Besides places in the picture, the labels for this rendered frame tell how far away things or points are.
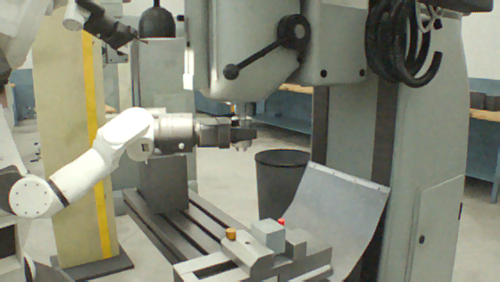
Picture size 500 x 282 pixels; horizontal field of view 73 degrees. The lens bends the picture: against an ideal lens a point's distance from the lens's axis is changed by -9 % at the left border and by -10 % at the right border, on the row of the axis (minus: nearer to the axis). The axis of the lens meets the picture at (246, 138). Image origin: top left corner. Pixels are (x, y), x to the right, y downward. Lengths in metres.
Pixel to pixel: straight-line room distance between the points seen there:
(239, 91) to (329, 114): 0.46
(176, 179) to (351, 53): 0.67
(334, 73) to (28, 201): 0.67
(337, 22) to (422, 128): 0.38
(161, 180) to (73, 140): 1.35
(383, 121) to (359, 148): 0.12
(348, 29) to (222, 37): 0.30
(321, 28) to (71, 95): 1.88
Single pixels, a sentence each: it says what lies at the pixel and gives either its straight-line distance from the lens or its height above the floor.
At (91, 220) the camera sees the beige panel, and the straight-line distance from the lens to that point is 2.67.
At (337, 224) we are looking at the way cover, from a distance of 1.10.
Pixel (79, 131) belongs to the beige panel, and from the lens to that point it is 2.49.
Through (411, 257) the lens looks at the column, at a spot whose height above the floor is 0.85.
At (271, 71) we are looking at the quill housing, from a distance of 0.76.
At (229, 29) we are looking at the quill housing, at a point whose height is 1.46.
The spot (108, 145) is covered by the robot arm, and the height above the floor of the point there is 1.24.
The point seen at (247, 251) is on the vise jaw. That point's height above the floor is 1.02.
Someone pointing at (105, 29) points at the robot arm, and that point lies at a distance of 1.29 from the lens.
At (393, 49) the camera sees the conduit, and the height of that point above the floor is 1.42.
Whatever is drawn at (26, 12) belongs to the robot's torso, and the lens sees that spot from 0.88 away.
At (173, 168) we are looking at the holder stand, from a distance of 1.20.
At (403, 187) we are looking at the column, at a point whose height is 1.07.
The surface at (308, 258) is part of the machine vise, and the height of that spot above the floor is 0.97.
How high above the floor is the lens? 1.41
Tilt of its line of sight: 13 degrees down
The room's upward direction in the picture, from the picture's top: straight up
